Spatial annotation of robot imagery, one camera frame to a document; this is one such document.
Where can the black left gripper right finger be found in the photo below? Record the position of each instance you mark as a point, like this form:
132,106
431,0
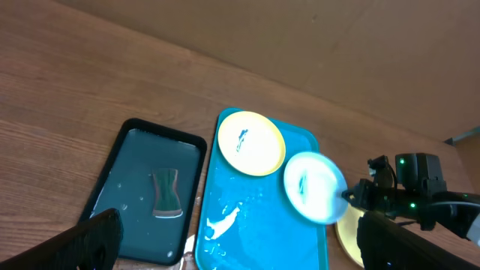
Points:
385,245

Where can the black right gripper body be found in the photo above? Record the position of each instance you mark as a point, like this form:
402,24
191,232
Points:
389,201

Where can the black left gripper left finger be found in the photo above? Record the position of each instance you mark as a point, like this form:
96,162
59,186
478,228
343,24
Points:
91,244

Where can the yellow plate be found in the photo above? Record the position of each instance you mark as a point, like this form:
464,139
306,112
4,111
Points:
346,229
251,143

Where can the green sponge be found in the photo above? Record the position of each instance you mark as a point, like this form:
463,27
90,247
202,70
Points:
166,203

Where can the light blue plate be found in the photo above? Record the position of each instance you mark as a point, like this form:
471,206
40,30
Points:
314,185

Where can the black water tray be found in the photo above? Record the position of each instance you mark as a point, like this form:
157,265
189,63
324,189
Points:
125,183

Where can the teal plastic tray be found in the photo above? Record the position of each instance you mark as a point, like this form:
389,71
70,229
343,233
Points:
247,222

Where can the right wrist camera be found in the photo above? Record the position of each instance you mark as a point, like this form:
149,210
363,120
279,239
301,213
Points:
420,173

